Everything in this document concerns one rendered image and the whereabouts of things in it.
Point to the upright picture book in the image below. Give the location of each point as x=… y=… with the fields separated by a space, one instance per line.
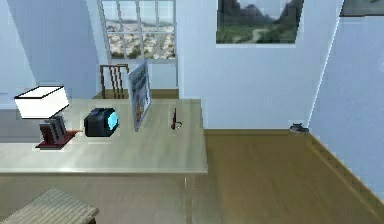
x=140 y=91

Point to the dark framed wall picture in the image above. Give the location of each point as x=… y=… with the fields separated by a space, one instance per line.
x=363 y=8

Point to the white shade table lamp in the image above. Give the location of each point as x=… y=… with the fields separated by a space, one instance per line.
x=41 y=101

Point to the black alarm clock cyan face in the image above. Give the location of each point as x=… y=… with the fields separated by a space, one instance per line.
x=100 y=122

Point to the brown wooden slat chair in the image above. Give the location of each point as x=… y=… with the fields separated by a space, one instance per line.
x=114 y=81

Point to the small grey floor object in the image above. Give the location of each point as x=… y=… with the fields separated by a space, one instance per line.
x=298 y=128

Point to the white framed window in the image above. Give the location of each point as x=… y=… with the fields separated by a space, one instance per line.
x=140 y=30

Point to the small red key fob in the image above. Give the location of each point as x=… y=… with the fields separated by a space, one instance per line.
x=174 y=120

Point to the pale grey table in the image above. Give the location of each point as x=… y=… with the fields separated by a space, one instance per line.
x=133 y=153

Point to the landscape wall picture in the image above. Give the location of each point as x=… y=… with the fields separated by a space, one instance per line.
x=258 y=21

